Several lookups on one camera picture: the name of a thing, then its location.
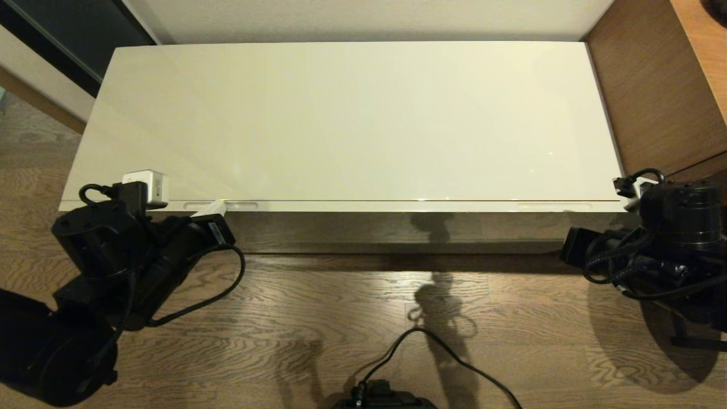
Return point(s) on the dark round object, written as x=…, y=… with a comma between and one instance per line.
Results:
x=717, y=4

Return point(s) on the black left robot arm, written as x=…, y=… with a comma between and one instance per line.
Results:
x=96, y=233

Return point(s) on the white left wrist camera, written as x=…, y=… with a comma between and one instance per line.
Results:
x=149, y=184

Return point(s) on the dark sliding door panel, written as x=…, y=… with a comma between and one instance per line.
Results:
x=68, y=34

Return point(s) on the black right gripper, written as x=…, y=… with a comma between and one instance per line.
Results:
x=579, y=245

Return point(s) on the white glossy cabinet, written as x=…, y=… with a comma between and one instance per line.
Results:
x=341, y=113

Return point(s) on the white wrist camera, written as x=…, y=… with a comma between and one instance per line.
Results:
x=149, y=184
x=644, y=186

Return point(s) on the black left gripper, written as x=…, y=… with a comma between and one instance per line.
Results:
x=193, y=247

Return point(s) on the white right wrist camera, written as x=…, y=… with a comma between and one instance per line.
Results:
x=644, y=186

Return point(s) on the white glossy drawer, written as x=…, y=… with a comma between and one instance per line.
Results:
x=341, y=207

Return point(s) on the black silver robot base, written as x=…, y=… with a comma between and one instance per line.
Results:
x=380, y=399

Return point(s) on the brown wooden cabinet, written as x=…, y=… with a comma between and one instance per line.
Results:
x=653, y=85

